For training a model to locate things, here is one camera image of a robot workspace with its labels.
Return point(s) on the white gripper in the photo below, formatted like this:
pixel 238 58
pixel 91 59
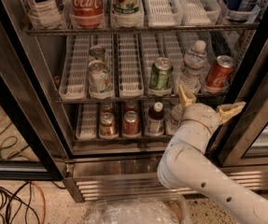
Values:
pixel 201 114

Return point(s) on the red coke can shelf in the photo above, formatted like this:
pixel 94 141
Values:
pixel 219 74

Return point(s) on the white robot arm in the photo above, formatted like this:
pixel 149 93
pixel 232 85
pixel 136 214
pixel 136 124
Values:
pixel 184 164

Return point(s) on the water bottle bottom shelf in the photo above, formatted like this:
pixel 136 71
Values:
pixel 174 119

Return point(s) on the clear water bottle middle shelf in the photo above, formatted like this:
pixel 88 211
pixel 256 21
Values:
pixel 194 62

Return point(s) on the green soda can middle shelf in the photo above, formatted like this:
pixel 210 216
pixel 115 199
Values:
pixel 161 77

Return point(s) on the dark juice bottle bottom shelf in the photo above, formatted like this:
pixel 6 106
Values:
pixel 155 119

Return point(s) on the red can bottom shelf back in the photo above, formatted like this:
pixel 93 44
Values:
pixel 131 106

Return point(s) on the red can bottom shelf front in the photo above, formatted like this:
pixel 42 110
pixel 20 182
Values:
pixel 131 123

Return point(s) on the brown can bottom shelf back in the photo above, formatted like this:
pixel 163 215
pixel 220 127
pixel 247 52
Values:
pixel 107 107

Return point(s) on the brown can shelf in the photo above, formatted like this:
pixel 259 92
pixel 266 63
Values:
pixel 107 124
pixel 107 107

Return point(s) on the brown can bottom shelf front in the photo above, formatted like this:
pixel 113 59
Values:
pixel 107 124

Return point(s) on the stainless steel fridge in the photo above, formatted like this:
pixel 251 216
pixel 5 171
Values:
pixel 56 63

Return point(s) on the white soda can front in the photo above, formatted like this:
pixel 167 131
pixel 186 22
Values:
pixel 100 85

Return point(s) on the white soda can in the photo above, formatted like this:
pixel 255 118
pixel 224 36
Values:
pixel 100 85
pixel 97 52

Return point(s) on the white soda can behind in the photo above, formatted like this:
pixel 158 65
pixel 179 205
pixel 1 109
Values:
pixel 97 52

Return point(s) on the large coca-cola bottle top shelf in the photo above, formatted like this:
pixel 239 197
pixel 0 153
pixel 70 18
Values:
pixel 87 13

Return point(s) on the glass fridge door left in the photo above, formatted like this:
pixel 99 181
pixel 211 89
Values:
pixel 17 98

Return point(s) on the tea bottle top shelf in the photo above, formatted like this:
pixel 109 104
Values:
pixel 47 14

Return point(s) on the green label soda bottle top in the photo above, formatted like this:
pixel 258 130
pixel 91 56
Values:
pixel 126 13

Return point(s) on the clear plastic bin with bag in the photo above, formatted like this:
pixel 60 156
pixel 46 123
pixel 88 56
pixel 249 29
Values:
pixel 147 209

